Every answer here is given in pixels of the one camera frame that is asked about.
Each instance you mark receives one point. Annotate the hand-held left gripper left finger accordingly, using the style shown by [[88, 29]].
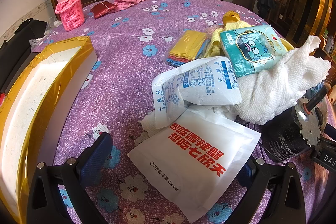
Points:
[[95, 158]]

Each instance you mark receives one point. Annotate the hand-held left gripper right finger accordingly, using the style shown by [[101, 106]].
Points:
[[246, 174]]

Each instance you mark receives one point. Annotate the white gloves packet red print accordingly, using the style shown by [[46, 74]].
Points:
[[199, 158]]

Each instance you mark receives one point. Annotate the white towel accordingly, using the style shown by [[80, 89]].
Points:
[[283, 82]]

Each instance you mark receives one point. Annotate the white foam box yellow tape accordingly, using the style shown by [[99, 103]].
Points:
[[31, 98]]

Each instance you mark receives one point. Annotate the white desiccant packet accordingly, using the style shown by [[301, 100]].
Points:
[[199, 82]]

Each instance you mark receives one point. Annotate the teal cartoon tissue pack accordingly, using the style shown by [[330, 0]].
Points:
[[252, 50]]

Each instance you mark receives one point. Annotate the yellow soft toy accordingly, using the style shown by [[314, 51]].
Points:
[[231, 18]]

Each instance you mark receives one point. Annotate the black electric motor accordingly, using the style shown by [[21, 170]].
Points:
[[286, 134]]

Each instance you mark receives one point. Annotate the purple floral tablecloth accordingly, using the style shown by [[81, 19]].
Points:
[[118, 69]]

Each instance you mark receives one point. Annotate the black bag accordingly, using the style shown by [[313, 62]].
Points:
[[15, 50]]

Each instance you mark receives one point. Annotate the yellow cloth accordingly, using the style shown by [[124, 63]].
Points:
[[215, 43]]

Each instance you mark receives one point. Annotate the clear plastic bag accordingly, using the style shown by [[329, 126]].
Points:
[[50, 27]]

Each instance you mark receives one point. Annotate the packet of coloured plastic bags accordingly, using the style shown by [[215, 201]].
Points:
[[186, 43]]

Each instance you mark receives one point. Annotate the gold framed glass cabinet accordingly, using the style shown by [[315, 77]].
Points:
[[319, 11]]

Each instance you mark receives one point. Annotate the red pouch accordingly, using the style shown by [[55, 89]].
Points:
[[103, 8]]

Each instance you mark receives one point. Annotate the wooden stair railing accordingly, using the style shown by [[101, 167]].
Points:
[[287, 6]]

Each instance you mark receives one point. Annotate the pink towel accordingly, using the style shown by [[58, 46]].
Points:
[[128, 1]]

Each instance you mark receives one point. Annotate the dark jacket on post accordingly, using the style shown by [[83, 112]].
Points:
[[265, 1]]

